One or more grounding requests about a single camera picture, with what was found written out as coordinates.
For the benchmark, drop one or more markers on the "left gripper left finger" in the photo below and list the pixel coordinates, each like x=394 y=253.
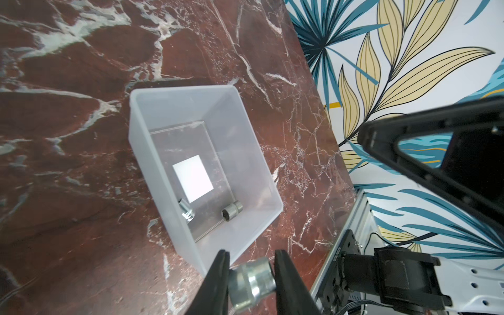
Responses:
x=212 y=296

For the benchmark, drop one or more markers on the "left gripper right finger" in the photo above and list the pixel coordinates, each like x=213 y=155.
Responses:
x=292 y=296

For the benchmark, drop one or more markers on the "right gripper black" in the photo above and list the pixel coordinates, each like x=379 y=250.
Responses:
x=471 y=172

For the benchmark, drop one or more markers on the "metal socket front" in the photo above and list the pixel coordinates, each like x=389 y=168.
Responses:
x=250 y=283

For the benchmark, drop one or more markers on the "small dark socket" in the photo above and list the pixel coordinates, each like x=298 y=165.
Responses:
x=232 y=210

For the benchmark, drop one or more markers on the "small metal socket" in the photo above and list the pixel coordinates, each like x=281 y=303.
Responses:
x=186 y=210

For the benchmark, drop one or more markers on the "translucent plastic storage box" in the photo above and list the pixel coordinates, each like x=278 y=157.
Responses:
x=198 y=143

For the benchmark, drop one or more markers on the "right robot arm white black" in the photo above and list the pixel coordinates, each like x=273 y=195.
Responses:
x=416 y=283

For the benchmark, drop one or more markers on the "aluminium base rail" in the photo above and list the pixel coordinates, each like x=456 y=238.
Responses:
x=329 y=289

